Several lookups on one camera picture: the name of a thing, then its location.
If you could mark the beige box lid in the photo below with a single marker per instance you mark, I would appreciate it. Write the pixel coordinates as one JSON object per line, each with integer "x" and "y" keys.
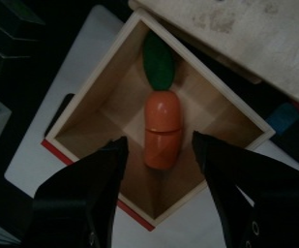
{"x": 250, "y": 38}

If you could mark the white cutting board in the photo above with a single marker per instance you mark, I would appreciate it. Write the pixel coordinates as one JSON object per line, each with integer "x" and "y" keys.
{"x": 82, "y": 55}

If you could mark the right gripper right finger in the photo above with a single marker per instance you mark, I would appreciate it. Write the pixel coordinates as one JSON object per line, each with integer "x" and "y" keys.
{"x": 263, "y": 200}

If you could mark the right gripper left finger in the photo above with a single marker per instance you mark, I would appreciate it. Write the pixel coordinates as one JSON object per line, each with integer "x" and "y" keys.
{"x": 78, "y": 200}

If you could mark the toy carrot with green top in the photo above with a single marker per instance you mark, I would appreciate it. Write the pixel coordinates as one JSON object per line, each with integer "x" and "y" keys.
{"x": 162, "y": 113}

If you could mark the dark green striped box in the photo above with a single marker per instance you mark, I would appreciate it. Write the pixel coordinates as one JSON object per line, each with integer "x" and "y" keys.
{"x": 5, "y": 48}

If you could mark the blue plastic utensil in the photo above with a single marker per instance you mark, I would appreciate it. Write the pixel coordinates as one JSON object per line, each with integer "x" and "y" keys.
{"x": 283, "y": 117}

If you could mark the wooden drawer with red front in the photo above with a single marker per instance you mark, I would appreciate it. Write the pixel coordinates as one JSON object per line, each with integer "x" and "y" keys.
{"x": 113, "y": 106}

